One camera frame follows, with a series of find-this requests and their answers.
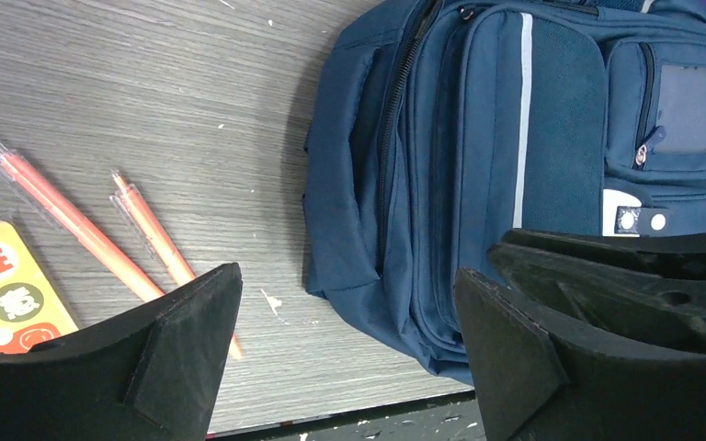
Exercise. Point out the orange pen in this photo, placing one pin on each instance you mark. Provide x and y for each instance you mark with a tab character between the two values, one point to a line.
17	170
133	206

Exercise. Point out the navy blue backpack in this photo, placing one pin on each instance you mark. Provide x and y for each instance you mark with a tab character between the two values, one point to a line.
441	125

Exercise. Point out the orange pen right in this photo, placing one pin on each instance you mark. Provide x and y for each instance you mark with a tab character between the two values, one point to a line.
133	206

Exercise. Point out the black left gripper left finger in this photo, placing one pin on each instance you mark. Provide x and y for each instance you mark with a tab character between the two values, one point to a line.
150	373

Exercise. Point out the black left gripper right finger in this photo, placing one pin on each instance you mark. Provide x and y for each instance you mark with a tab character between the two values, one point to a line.
539	374

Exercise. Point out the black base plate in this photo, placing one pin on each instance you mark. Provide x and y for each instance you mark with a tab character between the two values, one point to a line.
447	417

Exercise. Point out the orange pen left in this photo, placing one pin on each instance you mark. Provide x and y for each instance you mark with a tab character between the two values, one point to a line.
17	170

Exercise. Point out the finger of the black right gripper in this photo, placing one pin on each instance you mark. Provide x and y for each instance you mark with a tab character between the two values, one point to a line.
644	307
675	257

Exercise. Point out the orange spiral notepad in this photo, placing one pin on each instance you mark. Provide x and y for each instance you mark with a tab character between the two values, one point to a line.
31	311

